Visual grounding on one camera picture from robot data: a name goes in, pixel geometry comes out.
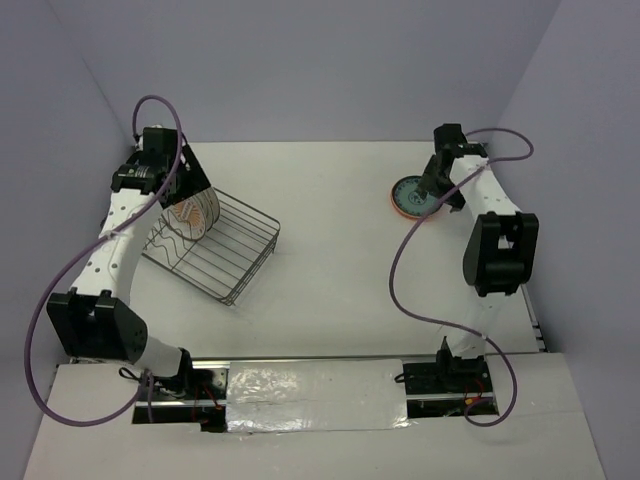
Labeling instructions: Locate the silver foil tape sheet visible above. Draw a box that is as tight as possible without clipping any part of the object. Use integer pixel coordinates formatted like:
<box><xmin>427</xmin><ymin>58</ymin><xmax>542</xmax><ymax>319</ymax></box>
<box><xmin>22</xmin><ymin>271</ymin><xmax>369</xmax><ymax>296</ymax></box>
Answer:
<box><xmin>226</xmin><ymin>359</ymin><xmax>409</xmax><ymax>433</ymax></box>

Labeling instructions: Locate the purple cable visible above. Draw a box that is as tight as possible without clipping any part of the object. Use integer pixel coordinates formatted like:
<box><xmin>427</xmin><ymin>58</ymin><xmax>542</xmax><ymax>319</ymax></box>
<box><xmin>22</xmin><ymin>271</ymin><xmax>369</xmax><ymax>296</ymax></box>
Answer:
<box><xmin>24</xmin><ymin>95</ymin><xmax>189</xmax><ymax>426</ymax></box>
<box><xmin>389</xmin><ymin>128</ymin><xmax>535</xmax><ymax>427</ymax></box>

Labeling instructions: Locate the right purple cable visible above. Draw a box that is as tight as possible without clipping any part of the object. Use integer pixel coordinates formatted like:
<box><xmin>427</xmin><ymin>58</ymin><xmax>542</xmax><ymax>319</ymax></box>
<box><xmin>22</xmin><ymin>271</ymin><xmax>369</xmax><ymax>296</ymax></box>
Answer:
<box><xmin>389</xmin><ymin>128</ymin><xmax>535</xmax><ymax>427</ymax></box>

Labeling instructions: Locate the white enamel plate green rim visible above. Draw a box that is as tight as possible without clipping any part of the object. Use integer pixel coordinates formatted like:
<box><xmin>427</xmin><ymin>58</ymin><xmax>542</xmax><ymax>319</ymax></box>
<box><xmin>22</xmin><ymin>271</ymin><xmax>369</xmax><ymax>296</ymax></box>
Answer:
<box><xmin>200</xmin><ymin>187</ymin><xmax>221</xmax><ymax>231</ymax></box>

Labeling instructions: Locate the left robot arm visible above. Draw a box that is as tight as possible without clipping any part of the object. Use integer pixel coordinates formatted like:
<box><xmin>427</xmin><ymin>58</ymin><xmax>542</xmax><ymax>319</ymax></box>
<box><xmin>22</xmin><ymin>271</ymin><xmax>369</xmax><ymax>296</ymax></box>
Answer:
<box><xmin>46</xmin><ymin>126</ymin><xmax>220</xmax><ymax>399</ymax></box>

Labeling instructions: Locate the metal base rail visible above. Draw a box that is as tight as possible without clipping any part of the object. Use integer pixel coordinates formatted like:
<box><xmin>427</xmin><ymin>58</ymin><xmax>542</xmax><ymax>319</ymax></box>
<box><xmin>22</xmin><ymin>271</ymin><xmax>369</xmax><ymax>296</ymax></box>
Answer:
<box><xmin>132</xmin><ymin>357</ymin><xmax>499</xmax><ymax>434</ymax></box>

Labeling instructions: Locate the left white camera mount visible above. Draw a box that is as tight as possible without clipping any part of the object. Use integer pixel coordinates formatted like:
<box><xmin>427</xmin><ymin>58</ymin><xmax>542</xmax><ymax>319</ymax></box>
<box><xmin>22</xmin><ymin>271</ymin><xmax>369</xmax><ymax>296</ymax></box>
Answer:
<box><xmin>132</xmin><ymin>124</ymin><xmax>164</xmax><ymax>151</ymax></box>

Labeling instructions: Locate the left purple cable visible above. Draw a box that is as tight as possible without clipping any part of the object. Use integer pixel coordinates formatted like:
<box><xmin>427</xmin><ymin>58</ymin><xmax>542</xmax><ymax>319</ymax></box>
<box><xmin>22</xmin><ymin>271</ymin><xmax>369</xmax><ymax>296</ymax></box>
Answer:
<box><xmin>24</xmin><ymin>95</ymin><xmax>189</xmax><ymax>426</ymax></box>

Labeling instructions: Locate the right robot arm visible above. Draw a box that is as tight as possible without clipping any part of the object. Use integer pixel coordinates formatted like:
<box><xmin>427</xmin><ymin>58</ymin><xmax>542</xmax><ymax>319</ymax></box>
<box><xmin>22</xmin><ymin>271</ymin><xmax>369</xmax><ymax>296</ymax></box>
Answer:
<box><xmin>415</xmin><ymin>123</ymin><xmax>539</xmax><ymax>391</ymax></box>

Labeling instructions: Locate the orange translucent plate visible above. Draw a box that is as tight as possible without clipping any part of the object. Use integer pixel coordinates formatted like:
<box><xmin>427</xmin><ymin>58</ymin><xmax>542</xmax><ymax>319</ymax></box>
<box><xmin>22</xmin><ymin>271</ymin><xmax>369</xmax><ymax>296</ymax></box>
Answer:
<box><xmin>388</xmin><ymin>179</ymin><xmax>444</xmax><ymax>222</ymax></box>

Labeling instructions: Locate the metal wire dish rack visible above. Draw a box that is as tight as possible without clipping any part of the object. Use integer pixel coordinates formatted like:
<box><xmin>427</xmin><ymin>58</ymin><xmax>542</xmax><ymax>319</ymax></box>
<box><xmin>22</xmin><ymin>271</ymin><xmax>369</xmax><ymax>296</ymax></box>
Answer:
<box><xmin>143</xmin><ymin>189</ymin><xmax>281</xmax><ymax>306</ymax></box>

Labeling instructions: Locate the green blue floral plate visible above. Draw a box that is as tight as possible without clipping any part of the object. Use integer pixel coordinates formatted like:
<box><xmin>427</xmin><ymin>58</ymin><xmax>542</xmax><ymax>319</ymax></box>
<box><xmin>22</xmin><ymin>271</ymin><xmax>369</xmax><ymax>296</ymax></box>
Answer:
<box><xmin>390</xmin><ymin>175</ymin><xmax>441</xmax><ymax>219</ymax></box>

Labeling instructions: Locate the white plate orange sunburst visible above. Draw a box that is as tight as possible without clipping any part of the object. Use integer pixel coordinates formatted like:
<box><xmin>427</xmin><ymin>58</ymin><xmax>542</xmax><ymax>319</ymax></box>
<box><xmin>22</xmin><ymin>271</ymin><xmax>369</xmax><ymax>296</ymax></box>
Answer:
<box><xmin>165</xmin><ymin>194</ymin><xmax>211</xmax><ymax>242</ymax></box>

